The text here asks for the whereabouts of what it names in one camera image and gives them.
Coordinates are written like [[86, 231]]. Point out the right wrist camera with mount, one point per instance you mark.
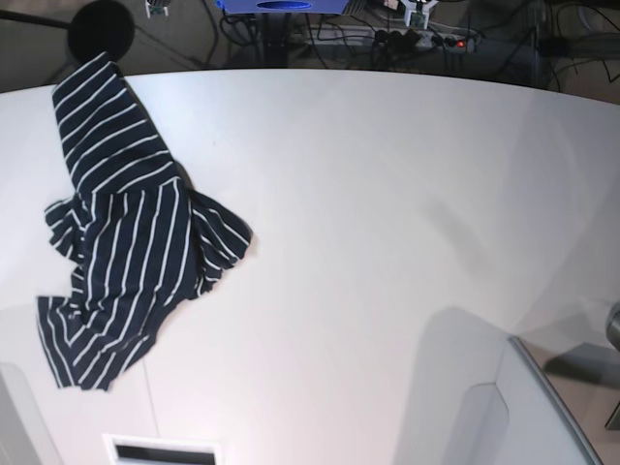
[[157, 7]]

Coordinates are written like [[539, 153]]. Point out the navy white striped t-shirt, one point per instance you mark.
[[142, 240]]

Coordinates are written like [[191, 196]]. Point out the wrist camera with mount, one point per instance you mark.
[[157, 7], [417, 12]]

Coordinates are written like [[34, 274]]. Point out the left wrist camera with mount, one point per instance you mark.
[[417, 12]]

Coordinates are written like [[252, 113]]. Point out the blue box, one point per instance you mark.
[[237, 7]]

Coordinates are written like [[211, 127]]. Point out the black round stand base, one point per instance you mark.
[[101, 26]]

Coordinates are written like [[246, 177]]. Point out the white power strip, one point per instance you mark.
[[331, 34]]

